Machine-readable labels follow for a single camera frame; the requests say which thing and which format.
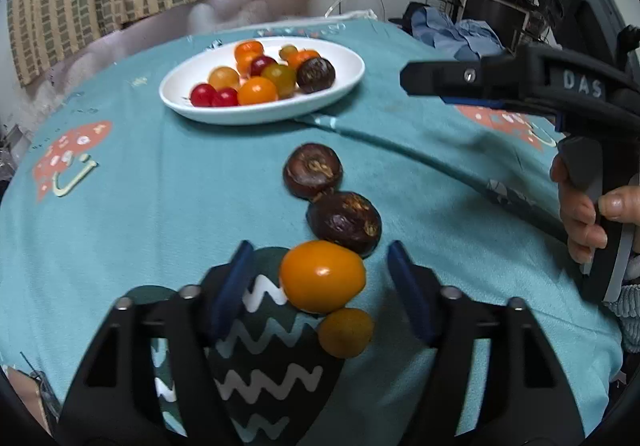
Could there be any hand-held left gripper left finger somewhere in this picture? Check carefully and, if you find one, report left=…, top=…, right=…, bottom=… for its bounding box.
left=52, top=240, right=256, bottom=446

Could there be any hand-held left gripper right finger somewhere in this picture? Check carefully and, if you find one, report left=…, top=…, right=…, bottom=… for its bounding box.
left=387, top=240, right=586, bottom=446

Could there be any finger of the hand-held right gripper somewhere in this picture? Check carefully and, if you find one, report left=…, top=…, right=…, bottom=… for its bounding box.
left=400, top=49, right=531, bottom=100
left=440, top=95, right=556, bottom=119

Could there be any small yellow-orange tomato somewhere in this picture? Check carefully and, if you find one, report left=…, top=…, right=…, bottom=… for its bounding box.
left=318, top=307, right=375, bottom=360

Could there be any white oval plate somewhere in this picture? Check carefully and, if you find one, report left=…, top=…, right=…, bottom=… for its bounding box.
left=159, top=36, right=366, bottom=126

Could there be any green-orange cherry tomato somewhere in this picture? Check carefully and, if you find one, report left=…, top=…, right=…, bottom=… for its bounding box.
left=260, top=64, right=297, bottom=100

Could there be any dark red cherry tomato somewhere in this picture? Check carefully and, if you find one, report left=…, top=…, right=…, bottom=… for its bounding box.
left=249, top=55, right=278, bottom=77

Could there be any person's right hand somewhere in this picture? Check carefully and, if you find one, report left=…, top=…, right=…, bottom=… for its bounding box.
left=550, top=153, right=640, bottom=264

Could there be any blue cloth pile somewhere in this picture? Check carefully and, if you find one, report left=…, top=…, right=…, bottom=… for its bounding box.
left=410, top=6, right=506, bottom=60

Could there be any black monitor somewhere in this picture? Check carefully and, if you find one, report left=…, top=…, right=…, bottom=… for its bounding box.
left=457, top=0, right=531, bottom=47

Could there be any white bed sheet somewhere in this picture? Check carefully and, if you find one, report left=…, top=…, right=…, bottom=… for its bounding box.
left=325, top=9, right=378, bottom=22

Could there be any teal printed blanket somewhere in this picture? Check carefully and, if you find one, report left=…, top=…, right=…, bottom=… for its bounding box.
left=0, top=19, right=626, bottom=446

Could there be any person's teal ribbed clothing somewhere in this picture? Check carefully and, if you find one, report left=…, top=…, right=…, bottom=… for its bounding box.
left=605, top=253, right=640, bottom=352

